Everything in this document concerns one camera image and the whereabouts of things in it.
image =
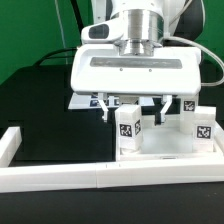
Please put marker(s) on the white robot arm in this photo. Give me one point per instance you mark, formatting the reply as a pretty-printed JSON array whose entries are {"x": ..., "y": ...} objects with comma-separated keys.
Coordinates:
[{"x": 145, "y": 24}]

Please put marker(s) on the white marker sheet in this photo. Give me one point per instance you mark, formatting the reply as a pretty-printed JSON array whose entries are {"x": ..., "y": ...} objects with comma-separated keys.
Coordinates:
[{"x": 79, "y": 102}]

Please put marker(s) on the white square tabletop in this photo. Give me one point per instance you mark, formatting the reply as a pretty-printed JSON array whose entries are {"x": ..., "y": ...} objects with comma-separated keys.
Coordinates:
[{"x": 168, "y": 142}]

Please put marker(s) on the white U-shaped fence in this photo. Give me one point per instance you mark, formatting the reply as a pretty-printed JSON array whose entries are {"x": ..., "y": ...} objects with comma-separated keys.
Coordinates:
[{"x": 100, "y": 175}]

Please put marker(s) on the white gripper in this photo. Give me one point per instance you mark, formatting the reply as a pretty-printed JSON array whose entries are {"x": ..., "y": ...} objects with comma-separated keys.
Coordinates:
[{"x": 99, "y": 68}]

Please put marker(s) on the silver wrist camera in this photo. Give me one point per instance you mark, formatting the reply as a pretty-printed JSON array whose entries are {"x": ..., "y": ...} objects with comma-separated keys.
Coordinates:
[{"x": 105, "y": 32}]

